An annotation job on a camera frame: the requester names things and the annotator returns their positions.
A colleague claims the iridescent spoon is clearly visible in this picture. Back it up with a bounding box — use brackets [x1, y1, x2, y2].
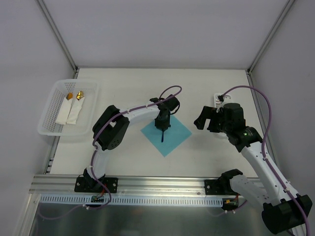
[161, 130, 164, 143]

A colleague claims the blue paper napkin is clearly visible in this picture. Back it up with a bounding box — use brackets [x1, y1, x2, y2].
[141, 116, 191, 157]

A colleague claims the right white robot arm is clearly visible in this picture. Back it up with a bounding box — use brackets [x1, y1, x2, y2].
[194, 103, 313, 235]

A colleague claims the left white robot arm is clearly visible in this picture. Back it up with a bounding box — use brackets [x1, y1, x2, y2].
[75, 95, 180, 193]

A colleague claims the right rolled white napkin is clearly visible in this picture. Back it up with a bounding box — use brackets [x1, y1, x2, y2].
[66, 91, 85, 125]

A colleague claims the large white plastic basket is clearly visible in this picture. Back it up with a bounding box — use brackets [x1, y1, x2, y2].
[37, 79, 99, 136]

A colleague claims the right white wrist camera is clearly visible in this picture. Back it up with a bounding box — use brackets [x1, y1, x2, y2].
[215, 93, 233, 110]

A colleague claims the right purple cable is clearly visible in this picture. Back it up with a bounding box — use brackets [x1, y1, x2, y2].
[219, 85, 311, 236]

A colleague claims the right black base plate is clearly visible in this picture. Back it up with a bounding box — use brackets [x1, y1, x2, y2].
[204, 179, 225, 195]

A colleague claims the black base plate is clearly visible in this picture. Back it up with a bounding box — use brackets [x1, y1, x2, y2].
[204, 179, 225, 195]
[74, 175, 118, 193]

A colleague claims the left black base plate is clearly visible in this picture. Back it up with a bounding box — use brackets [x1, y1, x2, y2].
[74, 175, 118, 193]

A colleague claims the white slotted cable duct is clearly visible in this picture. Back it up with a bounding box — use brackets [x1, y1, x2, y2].
[39, 194, 223, 207]

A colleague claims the aluminium mounting rail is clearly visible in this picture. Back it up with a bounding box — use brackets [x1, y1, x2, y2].
[29, 174, 218, 197]

